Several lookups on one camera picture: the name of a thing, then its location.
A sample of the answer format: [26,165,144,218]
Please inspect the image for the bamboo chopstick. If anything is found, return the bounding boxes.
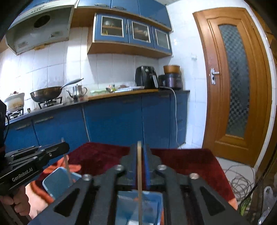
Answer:
[137,141,143,225]

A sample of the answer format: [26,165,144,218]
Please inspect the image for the gas stove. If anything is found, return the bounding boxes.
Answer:
[6,97,62,120]

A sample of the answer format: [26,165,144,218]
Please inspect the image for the rice cooker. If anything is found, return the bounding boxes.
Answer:
[158,73,183,89]

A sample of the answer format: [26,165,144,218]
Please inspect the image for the white pot on stove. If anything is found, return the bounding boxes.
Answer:
[4,93,25,114]

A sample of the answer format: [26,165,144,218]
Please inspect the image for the wooden cutting board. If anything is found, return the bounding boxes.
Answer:
[88,89,159,101]

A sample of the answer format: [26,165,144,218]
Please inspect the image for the red pink floral blanket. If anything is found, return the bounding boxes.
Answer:
[26,142,238,218]

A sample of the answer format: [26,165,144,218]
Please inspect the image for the black wok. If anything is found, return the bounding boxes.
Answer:
[30,78,83,103]

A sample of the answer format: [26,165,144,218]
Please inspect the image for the person left hand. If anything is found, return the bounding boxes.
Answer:
[1,186,30,216]

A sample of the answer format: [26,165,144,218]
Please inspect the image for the white power cord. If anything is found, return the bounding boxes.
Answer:
[159,86,182,149]

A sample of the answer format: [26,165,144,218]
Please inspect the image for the blue base cabinets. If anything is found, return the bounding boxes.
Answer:
[5,89,189,152]

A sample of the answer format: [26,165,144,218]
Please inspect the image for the steel teapot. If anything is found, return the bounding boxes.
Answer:
[67,85,88,102]

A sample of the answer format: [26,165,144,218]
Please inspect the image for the brown pot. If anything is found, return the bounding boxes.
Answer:
[163,65,180,74]

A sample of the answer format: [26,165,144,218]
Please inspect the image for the blue wall cabinet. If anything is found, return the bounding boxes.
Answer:
[71,1,172,59]

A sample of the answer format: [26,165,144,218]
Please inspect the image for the coiled cable on floor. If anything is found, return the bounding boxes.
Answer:
[222,163,257,203]

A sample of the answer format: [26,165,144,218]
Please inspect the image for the black air fryer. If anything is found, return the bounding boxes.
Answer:
[135,66,159,89]

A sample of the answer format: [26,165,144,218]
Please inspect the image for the wooden door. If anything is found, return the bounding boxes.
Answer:
[193,7,271,166]

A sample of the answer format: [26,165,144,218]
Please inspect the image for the range hood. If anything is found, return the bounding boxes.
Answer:
[5,1,77,55]

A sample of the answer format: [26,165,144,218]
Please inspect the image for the white plastic chopstick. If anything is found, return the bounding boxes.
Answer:
[61,137,73,187]

